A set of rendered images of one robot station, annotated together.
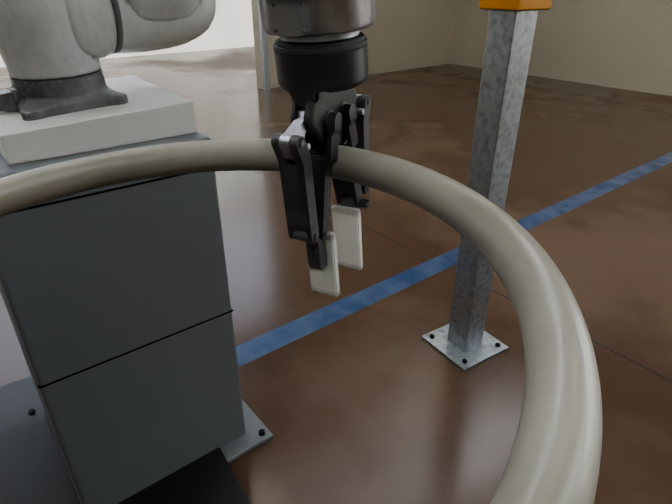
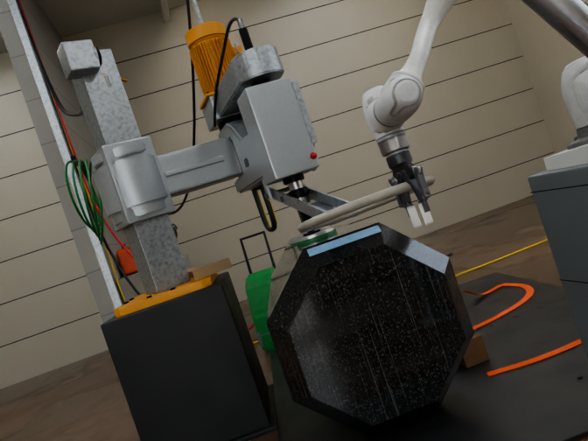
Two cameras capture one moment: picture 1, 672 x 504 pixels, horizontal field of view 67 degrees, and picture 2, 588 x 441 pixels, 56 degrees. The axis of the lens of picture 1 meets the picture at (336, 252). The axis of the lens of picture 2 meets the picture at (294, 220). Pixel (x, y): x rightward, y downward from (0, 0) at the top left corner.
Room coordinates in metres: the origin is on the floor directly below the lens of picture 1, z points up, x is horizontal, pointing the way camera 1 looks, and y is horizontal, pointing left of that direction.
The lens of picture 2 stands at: (0.94, -1.64, 0.97)
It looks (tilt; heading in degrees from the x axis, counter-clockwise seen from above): 1 degrees down; 119
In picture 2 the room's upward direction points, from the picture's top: 19 degrees counter-clockwise
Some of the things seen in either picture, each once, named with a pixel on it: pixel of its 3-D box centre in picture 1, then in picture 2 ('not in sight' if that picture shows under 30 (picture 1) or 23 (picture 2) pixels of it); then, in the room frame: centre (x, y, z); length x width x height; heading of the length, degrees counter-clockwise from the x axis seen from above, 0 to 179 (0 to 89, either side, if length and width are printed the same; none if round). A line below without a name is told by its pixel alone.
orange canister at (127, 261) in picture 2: not in sight; (130, 260); (-3.21, 2.35, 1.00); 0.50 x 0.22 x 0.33; 129
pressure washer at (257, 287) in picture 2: not in sight; (265, 290); (-1.45, 1.85, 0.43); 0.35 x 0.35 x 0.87; 18
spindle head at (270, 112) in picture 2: not in sight; (274, 138); (-0.28, 0.62, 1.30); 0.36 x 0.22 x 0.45; 136
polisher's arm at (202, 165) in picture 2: not in sight; (170, 175); (-0.99, 0.68, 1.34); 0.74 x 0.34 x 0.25; 51
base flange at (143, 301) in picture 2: not in sight; (169, 290); (-1.11, 0.52, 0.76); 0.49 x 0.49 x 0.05; 33
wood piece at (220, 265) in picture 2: not in sight; (212, 268); (-0.87, 0.62, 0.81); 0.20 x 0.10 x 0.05; 41
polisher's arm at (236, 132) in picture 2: not in sight; (262, 154); (-0.50, 0.85, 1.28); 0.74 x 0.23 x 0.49; 136
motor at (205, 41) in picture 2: not in sight; (218, 63); (-0.69, 1.04, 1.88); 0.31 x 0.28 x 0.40; 46
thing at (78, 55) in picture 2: not in sight; (80, 59); (-1.04, 0.39, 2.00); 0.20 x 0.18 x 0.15; 33
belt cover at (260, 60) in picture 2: not in sight; (242, 95); (-0.48, 0.81, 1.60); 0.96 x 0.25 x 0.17; 136
